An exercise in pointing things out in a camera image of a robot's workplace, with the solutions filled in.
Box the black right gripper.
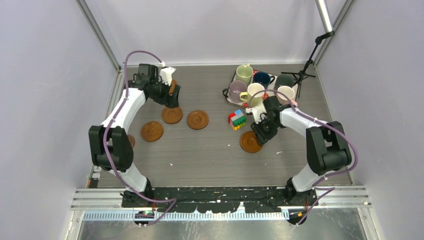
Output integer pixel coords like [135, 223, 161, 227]
[250, 116, 280, 146]

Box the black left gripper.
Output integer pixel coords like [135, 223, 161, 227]
[149, 76, 180, 109]

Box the multicolour toy brick block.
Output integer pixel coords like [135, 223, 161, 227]
[227, 109, 247, 131]

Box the dark brown wooden coaster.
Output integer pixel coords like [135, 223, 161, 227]
[127, 134, 136, 148]

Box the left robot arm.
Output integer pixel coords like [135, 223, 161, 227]
[88, 63, 180, 207]

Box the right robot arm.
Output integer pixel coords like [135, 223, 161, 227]
[246, 96, 352, 205]

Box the pink mug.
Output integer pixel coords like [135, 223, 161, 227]
[276, 85, 298, 107]

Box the cream tray with black rim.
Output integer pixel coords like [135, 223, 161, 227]
[222, 64, 300, 108]

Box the dark blue mug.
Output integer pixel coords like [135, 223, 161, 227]
[252, 71, 276, 89]

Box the lilac mug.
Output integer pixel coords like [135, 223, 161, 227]
[228, 80, 248, 104]

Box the dark green mug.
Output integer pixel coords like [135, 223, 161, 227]
[273, 74, 296, 90]

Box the light green mug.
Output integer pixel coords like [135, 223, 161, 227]
[234, 63, 254, 86]

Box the silver pole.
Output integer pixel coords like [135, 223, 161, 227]
[315, 0, 334, 34]

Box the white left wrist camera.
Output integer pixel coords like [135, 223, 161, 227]
[159, 67, 176, 86]

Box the cream mug yellow handle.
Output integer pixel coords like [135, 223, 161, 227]
[239, 83, 265, 107]

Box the black camera tripod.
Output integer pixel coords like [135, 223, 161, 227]
[280, 30, 336, 99]

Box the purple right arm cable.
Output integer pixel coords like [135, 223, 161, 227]
[247, 89, 360, 227]

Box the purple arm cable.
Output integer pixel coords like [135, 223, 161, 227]
[247, 89, 360, 227]
[102, 50, 177, 227]

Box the aluminium front rail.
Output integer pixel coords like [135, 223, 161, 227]
[71, 185, 372, 222]

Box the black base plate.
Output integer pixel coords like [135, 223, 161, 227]
[119, 186, 320, 215]

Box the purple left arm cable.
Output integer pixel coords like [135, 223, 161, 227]
[102, 50, 177, 227]

